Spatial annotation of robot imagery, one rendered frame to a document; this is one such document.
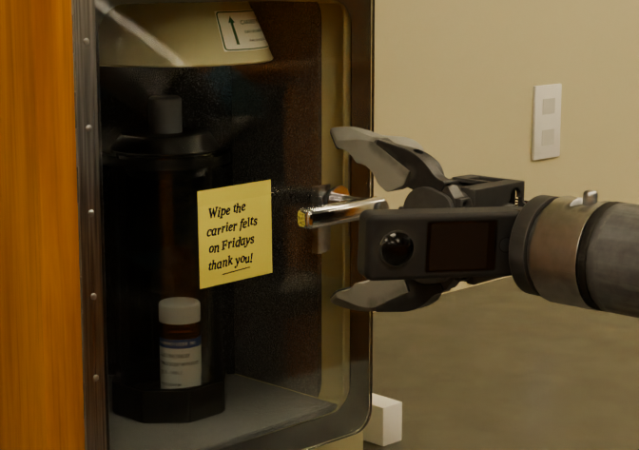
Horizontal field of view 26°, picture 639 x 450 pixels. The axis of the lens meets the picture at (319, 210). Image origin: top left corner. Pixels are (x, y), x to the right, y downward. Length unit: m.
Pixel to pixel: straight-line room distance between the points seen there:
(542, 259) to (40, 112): 0.34
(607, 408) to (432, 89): 0.63
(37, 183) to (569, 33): 1.44
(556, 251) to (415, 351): 0.75
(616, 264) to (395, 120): 1.01
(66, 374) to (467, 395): 0.69
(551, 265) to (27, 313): 0.35
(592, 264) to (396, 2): 1.01
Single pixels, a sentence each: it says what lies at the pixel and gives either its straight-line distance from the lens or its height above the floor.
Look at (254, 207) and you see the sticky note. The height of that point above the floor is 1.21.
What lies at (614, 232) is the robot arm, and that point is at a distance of 0.92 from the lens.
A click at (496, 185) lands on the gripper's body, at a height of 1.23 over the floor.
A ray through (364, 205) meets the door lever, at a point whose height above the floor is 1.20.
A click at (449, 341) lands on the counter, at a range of 1.72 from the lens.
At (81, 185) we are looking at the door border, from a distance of 0.99.
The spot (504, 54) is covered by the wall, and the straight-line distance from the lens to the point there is 2.07.
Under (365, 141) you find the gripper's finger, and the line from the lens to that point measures 1.05.
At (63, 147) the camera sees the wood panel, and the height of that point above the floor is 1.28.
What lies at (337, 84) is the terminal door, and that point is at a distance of 1.15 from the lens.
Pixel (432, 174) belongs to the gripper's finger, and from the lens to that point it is 1.01.
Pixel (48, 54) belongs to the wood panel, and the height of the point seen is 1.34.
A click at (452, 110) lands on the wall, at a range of 1.98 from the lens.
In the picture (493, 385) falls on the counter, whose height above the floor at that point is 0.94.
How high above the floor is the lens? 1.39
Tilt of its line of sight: 10 degrees down
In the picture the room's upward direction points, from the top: straight up
